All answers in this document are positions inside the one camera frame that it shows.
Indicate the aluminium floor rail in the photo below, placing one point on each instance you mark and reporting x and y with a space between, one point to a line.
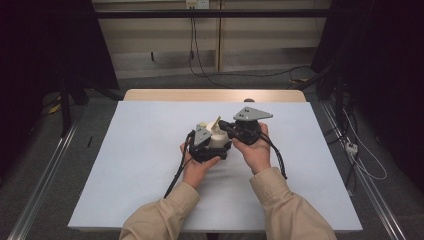
43 180
363 173

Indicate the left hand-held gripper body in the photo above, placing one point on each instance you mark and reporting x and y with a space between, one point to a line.
205 146

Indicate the black metal stand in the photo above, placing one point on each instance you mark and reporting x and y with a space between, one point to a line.
65 106

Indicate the person's left hand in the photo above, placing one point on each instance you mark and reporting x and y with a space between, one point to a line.
196 171

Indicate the person's right hand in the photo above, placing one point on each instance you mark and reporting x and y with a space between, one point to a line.
256 155

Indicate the yellow tape piece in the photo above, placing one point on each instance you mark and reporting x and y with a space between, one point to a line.
54 108

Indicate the white wall socket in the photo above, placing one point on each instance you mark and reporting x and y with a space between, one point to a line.
197 3

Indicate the black horizontal bar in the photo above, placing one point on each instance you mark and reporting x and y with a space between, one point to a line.
213 13

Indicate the glass cup with cream lid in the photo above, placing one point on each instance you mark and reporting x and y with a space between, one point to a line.
218 135

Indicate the black curtain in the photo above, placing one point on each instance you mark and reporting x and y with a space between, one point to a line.
50 50
383 66

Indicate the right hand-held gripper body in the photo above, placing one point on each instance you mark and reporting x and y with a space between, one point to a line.
248 128

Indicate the white table cover sheet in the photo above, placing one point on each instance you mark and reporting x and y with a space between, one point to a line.
133 166

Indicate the white power strip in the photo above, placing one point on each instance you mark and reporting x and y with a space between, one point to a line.
351 147

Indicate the wooden table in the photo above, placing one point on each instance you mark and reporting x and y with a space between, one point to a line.
200 95

